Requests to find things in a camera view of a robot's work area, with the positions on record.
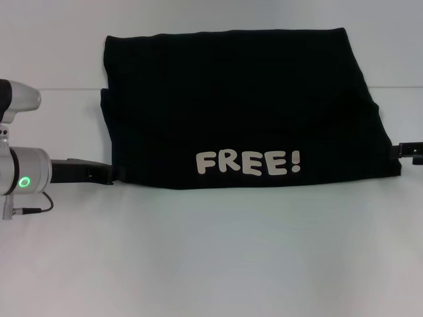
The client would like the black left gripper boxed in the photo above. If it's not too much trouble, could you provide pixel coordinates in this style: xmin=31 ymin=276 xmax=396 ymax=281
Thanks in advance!
xmin=49 ymin=158 xmax=116 ymax=186

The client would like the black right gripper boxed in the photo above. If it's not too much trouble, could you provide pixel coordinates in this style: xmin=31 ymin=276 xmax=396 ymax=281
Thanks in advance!
xmin=399 ymin=141 xmax=423 ymax=165

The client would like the black t-shirt with FREE print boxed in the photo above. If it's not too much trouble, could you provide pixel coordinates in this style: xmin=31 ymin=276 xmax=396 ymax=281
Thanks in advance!
xmin=98 ymin=28 xmax=403 ymax=192

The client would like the thin black cable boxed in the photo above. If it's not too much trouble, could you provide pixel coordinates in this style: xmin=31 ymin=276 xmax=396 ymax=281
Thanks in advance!
xmin=41 ymin=192 xmax=55 ymax=212

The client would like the silver cable plug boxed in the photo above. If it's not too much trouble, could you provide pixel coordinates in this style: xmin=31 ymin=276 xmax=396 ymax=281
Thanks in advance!
xmin=1 ymin=194 xmax=42 ymax=221

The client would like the silver camera mount bracket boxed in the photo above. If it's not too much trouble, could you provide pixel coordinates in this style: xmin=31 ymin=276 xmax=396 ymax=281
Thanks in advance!
xmin=0 ymin=122 xmax=13 ymax=149

